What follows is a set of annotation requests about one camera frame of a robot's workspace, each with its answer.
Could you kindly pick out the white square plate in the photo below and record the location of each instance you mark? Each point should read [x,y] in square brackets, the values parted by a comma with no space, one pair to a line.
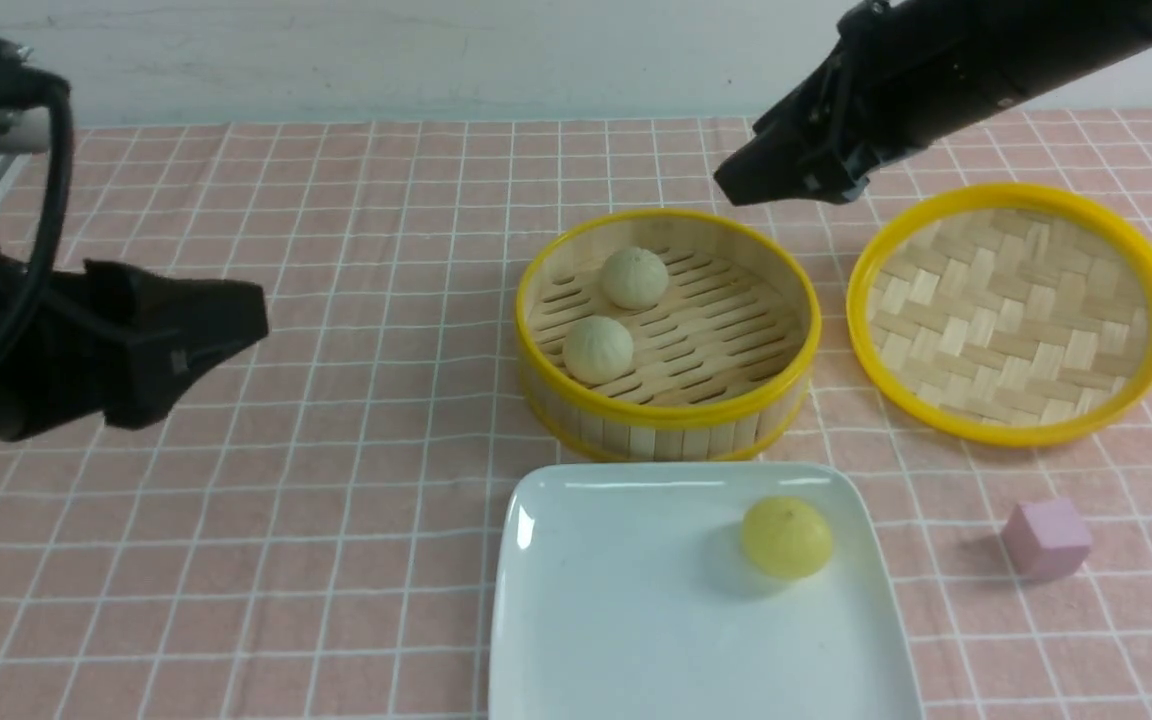
[622,593]

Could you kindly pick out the yellow-rimmed bamboo steamer basket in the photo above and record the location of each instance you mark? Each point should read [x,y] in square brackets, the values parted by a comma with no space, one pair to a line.
[722,364]

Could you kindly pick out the white steamed bun front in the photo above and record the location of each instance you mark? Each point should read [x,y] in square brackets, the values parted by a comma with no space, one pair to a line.
[598,350]

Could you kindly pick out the pink cube block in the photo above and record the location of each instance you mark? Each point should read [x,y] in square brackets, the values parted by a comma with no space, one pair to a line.
[1046,540]

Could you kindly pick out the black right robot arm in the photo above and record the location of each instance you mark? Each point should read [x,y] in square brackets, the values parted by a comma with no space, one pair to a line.
[905,75]

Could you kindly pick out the pink checkered tablecloth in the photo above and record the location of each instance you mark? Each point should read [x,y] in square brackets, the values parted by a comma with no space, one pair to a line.
[312,533]

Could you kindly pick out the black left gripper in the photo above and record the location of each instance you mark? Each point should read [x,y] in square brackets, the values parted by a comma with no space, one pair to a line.
[116,341]

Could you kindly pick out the yellow-rimmed woven steamer lid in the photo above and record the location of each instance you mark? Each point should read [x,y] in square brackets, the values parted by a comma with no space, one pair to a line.
[1009,314]

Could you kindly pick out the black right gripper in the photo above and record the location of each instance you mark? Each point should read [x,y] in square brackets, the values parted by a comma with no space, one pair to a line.
[902,76]

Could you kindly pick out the yellow steamed bun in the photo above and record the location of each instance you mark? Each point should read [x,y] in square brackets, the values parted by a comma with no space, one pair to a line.
[786,538]

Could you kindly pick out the white steamed bun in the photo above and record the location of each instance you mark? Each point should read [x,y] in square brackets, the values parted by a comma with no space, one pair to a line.
[634,278]
[598,350]

